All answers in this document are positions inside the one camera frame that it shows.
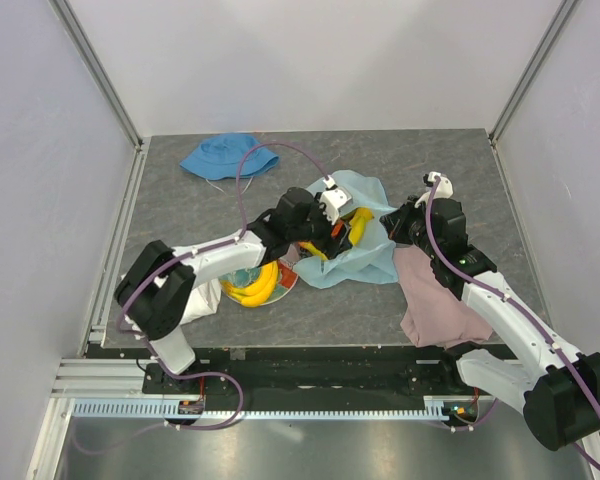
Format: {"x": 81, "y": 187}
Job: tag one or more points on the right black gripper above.
{"x": 396, "y": 221}

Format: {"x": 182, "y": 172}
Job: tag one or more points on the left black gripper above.
{"x": 330, "y": 246}

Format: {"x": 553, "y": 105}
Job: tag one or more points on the light blue plastic bag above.
{"x": 371, "y": 260}

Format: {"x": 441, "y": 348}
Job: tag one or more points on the yellow banana bunch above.
{"x": 358, "y": 220}

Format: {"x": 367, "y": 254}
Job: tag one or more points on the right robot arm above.
{"x": 555, "y": 386}

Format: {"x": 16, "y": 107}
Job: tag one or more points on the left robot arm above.
{"x": 154, "y": 292}

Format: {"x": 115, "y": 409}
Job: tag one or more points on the round fruit plate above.
{"x": 259, "y": 286}

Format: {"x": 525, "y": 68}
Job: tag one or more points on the pink folded cloth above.
{"x": 434, "y": 317}

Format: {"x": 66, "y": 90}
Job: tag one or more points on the blue bucket hat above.
{"x": 218, "y": 157}

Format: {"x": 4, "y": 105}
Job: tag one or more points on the white printed t-shirt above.
{"x": 202, "y": 301}

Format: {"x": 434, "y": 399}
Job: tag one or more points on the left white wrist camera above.
{"x": 333, "y": 199}

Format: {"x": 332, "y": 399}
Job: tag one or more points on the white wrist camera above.
{"x": 333, "y": 199}
{"x": 437, "y": 186}

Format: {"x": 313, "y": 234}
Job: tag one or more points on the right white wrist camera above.
{"x": 437, "y": 186}

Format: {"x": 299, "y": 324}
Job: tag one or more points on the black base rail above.
{"x": 400, "y": 370}

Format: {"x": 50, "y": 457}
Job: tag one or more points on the white slotted cable duct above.
{"x": 174, "y": 409}

